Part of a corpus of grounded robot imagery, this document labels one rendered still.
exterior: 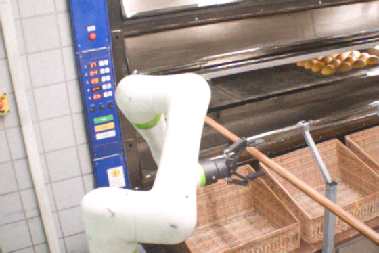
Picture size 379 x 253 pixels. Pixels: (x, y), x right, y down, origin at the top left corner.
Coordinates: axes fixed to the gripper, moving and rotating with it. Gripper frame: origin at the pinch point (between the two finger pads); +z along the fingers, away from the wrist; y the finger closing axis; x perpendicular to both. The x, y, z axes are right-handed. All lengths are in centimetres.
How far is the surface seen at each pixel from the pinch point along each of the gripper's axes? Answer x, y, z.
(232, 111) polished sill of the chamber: -60, 3, 20
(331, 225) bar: 0, 46, 39
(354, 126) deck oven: -61, 31, 104
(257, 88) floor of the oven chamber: -79, 1, 46
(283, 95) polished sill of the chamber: -60, 1, 51
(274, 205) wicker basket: -32, 47, 27
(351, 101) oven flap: -62, 15, 102
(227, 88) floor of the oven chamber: -90, 1, 33
